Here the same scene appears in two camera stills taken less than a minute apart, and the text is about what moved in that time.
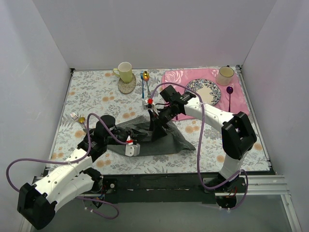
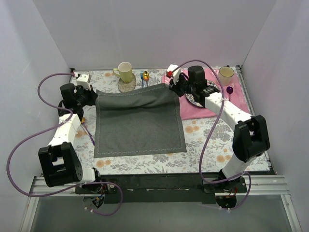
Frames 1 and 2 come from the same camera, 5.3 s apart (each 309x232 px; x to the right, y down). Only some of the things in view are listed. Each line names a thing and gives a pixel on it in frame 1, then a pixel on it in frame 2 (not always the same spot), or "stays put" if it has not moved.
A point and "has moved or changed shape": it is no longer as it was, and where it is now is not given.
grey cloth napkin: [174, 141] has moved or changed shape
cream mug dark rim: [224, 75] stays put
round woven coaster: [126, 88] stays put
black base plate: [168, 188] stays put
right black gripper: [159, 121] -> [177, 86]
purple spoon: [229, 90] stays put
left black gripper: [130, 134] -> [89, 97]
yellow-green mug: [125, 71] stays put
